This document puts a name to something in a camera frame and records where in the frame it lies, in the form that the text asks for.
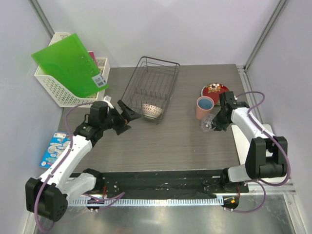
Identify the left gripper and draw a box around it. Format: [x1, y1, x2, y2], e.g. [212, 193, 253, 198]
[100, 100, 140, 135]

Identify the red floral plate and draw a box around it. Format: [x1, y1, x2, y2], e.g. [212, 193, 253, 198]
[201, 83, 229, 106]

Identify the blue plastic cup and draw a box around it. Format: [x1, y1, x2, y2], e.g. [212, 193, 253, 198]
[197, 96, 215, 111]

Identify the patterned ceramic bowl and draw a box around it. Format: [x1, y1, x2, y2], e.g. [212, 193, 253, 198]
[142, 103, 163, 118]

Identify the pink plastic cup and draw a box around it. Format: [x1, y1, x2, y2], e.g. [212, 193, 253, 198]
[195, 105, 213, 120]

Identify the clear glass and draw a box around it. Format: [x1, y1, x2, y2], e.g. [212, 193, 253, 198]
[200, 114, 215, 132]

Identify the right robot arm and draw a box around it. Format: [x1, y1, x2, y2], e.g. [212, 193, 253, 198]
[212, 91, 291, 193]

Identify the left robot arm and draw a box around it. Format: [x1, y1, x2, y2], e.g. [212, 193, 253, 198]
[25, 100, 140, 222]

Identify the white clipboard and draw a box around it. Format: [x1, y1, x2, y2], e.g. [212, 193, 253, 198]
[231, 124, 286, 184]

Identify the blue booklet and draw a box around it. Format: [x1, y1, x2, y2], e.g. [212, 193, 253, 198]
[39, 132, 70, 169]

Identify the green plastic file folder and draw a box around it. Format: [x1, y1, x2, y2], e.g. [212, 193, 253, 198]
[31, 33, 109, 98]

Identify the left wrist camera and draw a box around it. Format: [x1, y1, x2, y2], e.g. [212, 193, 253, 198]
[103, 96, 114, 109]

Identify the wire dish rack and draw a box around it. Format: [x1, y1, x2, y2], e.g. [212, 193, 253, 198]
[121, 56, 180, 123]

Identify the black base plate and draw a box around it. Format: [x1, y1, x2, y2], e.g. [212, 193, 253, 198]
[88, 170, 249, 200]

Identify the white cable duct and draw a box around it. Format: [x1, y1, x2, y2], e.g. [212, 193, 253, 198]
[68, 196, 224, 207]

